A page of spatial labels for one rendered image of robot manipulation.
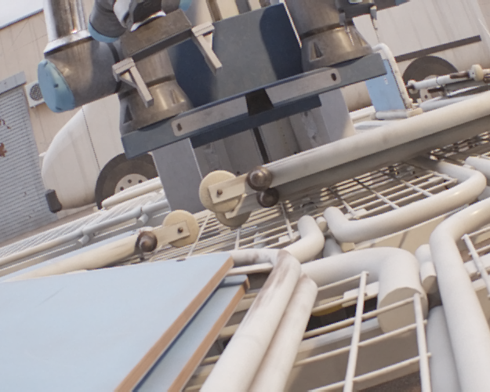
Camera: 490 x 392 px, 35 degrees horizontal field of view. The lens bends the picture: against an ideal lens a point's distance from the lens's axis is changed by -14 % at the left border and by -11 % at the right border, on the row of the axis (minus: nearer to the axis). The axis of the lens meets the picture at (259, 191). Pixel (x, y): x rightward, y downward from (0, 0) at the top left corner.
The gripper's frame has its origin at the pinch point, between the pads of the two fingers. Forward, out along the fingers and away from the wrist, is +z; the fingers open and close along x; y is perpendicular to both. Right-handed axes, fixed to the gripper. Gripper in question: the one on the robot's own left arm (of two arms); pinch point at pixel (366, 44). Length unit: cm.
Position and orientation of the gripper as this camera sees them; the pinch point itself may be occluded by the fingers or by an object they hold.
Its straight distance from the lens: 154.5
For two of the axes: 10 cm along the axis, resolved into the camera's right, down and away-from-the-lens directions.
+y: -1.3, -3.0, -9.5
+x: 9.8, -2.0, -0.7
